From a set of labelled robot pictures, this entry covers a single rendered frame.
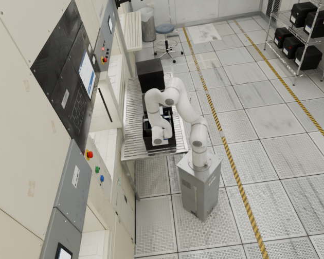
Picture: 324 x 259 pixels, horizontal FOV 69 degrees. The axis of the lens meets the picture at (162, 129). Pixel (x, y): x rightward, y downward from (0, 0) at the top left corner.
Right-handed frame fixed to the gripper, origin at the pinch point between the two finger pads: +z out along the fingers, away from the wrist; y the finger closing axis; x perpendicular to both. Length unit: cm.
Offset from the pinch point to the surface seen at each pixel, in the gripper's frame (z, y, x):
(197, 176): -47, 26, -30
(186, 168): -38, 19, -30
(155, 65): 86, 3, -5
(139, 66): 89, -16, -5
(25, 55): -65, -38, 94
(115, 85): 80, -45, -19
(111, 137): -2.0, -43.0, -19.0
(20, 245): -122, -38, 62
